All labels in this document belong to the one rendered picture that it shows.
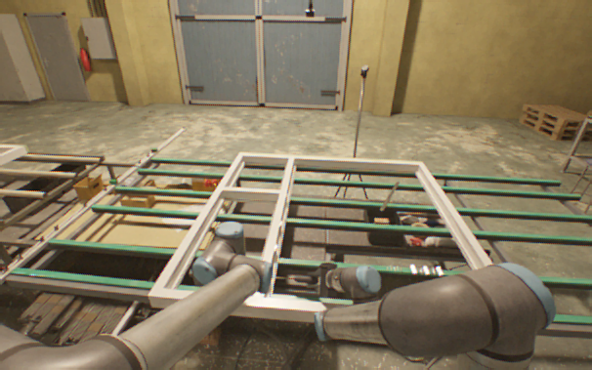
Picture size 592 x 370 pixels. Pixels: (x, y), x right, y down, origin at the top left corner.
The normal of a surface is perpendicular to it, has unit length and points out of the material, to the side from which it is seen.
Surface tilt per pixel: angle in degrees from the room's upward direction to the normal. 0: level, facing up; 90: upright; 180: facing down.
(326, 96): 90
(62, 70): 90
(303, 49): 90
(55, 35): 90
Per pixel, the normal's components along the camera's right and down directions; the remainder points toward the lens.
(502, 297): 0.13, -0.57
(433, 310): -0.54, -0.49
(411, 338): -0.62, 0.17
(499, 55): -0.09, 0.48
